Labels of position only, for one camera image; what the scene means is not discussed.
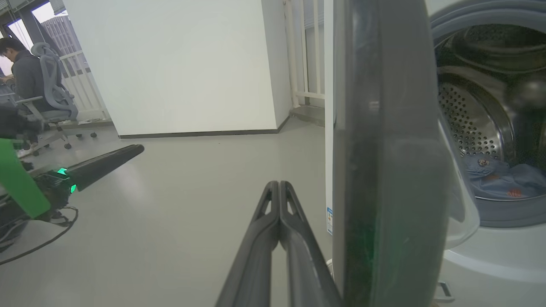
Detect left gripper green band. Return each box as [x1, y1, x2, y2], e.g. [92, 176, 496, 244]
[0, 139, 145, 252]

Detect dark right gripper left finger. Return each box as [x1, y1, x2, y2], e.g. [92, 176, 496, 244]
[215, 180, 281, 307]

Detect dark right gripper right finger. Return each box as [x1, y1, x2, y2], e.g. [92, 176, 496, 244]
[279, 180, 343, 307]

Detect black rimmed glass washer door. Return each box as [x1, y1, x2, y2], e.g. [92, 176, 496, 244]
[333, 0, 480, 307]

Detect blue bear print garment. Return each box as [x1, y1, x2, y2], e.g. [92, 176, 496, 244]
[473, 164, 546, 200]
[463, 153, 510, 188]

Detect white front-load washing machine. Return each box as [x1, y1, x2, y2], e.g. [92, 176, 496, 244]
[323, 0, 546, 307]

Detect grey rubber door gasket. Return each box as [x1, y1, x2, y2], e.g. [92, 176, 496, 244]
[429, 6, 546, 227]

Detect white slatted barrier fence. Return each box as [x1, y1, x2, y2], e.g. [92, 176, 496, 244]
[60, 50, 112, 122]

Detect grey mesh office chair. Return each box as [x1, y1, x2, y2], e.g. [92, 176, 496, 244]
[17, 43, 98, 156]

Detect seated person in grey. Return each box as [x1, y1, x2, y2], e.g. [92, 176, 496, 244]
[0, 38, 54, 112]

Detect white stair railing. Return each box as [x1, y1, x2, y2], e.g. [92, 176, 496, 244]
[284, 0, 325, 108]

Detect perforated steel washer drum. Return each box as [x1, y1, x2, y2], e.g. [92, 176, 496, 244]
[437, 26, 546, 201]

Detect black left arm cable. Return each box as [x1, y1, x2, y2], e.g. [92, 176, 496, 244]
[0, 206, 79, 266]

